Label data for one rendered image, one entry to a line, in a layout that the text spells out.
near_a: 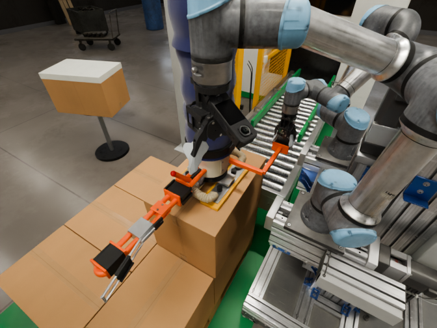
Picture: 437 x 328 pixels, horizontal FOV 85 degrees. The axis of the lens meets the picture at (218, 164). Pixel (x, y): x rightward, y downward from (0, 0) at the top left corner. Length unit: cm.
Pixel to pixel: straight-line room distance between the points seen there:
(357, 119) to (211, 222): 81
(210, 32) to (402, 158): 49
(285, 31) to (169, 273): 126
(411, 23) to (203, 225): 113
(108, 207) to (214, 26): 153
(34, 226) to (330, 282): 242
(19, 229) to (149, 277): 164
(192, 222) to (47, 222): 184
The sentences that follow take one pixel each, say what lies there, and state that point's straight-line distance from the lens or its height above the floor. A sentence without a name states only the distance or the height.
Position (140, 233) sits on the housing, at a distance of 91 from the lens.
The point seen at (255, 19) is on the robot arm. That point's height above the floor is 175.
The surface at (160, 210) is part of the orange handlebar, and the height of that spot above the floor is 109.
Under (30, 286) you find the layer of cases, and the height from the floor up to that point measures 54.
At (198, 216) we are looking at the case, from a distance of 110.
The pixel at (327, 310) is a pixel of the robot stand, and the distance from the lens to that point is 180.
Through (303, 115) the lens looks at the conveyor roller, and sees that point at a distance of 277.
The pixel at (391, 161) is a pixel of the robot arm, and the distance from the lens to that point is 68.
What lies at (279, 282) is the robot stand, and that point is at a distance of 179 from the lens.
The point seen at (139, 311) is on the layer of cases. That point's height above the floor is 54.
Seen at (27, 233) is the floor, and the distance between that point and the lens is 273.
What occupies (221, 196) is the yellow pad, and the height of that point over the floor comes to 97.
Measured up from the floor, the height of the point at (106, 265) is 110.
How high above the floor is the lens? 183
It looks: 41 degrees down
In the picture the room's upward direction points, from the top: straight up
